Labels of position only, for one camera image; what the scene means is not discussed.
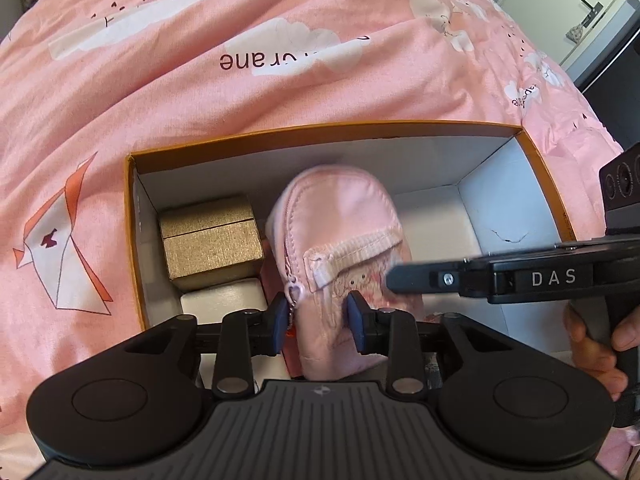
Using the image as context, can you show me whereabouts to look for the gold cardboard box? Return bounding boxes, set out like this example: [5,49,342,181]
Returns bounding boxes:
[158,195,265,292]

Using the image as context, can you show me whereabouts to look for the pink mini backpack pouch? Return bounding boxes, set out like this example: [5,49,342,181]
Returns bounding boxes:
[266,165,425,382]

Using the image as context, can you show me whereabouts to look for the person's right hand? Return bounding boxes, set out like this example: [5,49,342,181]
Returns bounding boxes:
[563,307,640,401]

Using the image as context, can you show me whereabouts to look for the orange cardboard storage box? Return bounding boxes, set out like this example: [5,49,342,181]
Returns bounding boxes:
[128,122,574,377]

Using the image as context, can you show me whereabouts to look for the pink printed bed duvet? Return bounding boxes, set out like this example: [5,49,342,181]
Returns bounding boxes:
[1,0,620,479]

